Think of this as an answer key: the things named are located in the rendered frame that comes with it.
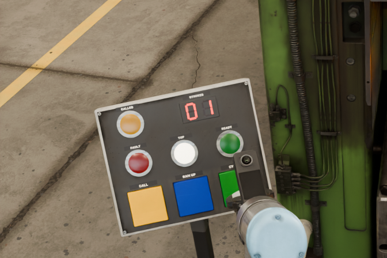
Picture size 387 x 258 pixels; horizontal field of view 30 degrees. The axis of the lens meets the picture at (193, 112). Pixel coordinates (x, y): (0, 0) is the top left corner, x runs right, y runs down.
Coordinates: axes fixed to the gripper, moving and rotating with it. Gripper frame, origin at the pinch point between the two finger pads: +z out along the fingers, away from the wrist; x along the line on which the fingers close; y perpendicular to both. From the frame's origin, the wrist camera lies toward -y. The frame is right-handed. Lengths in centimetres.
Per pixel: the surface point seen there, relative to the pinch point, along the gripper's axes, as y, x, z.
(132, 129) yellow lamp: -16.0, -19.7, 10.7
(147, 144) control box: -12.2, -17.1, 11.1
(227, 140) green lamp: -9.6, -0.3, 10.6
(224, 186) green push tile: 0.1, -2.8, 10.3
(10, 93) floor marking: -33, -92, 271
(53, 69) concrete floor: -42, -67, 286
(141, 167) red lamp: -7.7, -19.4, 10.7
